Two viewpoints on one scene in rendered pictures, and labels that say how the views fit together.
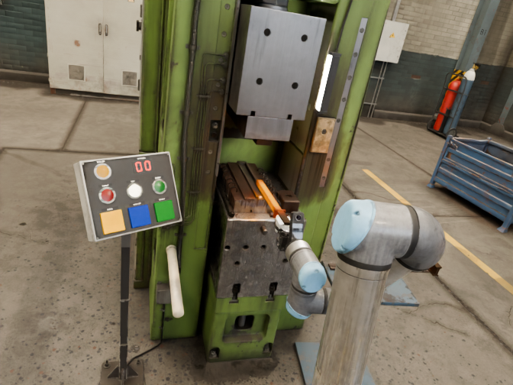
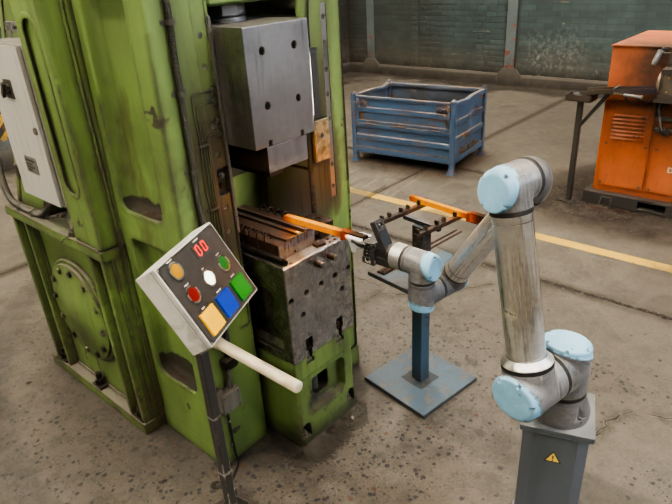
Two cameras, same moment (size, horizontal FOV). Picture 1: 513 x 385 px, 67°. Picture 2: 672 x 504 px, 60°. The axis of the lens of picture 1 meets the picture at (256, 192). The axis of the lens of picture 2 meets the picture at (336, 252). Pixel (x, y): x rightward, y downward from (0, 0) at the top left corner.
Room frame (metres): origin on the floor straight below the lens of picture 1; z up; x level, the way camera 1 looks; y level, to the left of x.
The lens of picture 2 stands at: (-0.32, 0.84, 1.94)
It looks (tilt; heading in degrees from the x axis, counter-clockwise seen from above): 26 degrees down; 332
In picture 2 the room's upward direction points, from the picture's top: 4 degrees counter-clockwise
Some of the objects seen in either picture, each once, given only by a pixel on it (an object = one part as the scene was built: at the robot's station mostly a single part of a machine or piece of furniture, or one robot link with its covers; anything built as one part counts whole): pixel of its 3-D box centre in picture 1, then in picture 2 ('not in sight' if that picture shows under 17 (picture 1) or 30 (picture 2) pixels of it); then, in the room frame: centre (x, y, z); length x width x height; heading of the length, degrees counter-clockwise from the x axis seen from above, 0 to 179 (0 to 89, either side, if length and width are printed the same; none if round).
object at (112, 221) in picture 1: (112, 221); (211, 320); (1.16, 0.48, 1.01); 0.07 x 0.05 x 0.07; 134
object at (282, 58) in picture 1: (274, 60); (250, 77); (1.79, 0.02, 1.56); 0.42 x 0.39 x 0.40; 19
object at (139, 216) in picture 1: (139, 216); (226, 302); (1.23, 0.41, 1.01); 0.07 x 0.05 x 0.07; 134
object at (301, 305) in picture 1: (304, 297); (423, 292); (1.06, -0.22, 0.91); 0.12 x 0.09 x 0.12; 98
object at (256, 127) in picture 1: (256, 114); (250, 145); (1.78, 0.06, 1.32); 0.42 x 0.20 x 0.10; 19
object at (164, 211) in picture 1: (163, 211); (240, 286); (1.30, 0.34, 1.01); 0.07 x 0.05 x 0.07; 134
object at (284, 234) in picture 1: (291, 241); (380, 251); (1.22, -0.16, 1.02); 0.12 x 0.08 x 0.09; 19
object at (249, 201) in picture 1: (244, 184); (260, 230); (1.78, 0.06, 0.96); 0.42 x 0.20 x 0.09; 19
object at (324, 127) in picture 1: (322, 135); (321, 140); (1.81, -0.26, 1.27); 0.09 x 0.02 x 0.17; 109
